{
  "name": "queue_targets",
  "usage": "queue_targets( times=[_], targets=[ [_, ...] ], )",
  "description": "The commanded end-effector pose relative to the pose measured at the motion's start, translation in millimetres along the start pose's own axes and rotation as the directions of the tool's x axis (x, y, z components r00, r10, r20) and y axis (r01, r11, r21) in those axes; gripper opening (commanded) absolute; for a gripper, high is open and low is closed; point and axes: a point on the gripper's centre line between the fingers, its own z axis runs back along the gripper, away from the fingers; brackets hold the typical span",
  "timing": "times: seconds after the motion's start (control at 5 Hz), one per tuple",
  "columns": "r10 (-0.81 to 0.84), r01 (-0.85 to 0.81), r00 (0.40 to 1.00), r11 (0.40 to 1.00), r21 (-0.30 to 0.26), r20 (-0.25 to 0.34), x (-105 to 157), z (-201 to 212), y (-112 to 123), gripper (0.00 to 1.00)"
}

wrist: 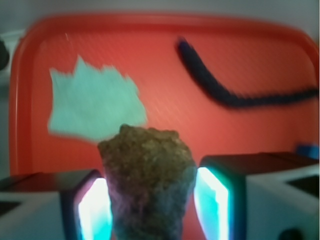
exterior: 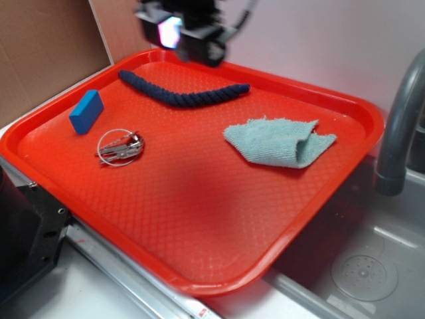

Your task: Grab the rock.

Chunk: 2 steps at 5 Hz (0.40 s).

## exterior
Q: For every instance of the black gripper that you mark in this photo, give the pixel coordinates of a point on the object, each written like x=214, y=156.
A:
x=192, y=29

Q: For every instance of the blue rectangular block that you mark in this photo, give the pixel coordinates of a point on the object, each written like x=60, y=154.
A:
x=86, y=112

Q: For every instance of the red plastic tray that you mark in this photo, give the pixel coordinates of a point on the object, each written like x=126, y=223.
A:
x=191, y=209

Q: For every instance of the light blue folded cloth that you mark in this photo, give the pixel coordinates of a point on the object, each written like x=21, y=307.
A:
x=279, y=142

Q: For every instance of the brown cardboard panel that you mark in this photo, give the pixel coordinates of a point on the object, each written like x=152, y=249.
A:
x=49, y=46

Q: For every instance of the grey curved faucet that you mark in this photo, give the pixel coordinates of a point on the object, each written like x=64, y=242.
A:
x=402, y=144

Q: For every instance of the grey sink basin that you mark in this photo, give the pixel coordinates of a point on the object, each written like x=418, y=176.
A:
x=358, y=220

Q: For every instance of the round sink drain cover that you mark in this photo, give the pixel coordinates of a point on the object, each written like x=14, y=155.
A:
x=364, y=277

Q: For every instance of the silver keys on wire ring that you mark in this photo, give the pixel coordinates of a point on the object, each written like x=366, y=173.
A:
x=122, y=151

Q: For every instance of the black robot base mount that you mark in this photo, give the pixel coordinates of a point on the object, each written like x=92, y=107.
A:
x=33, y=226

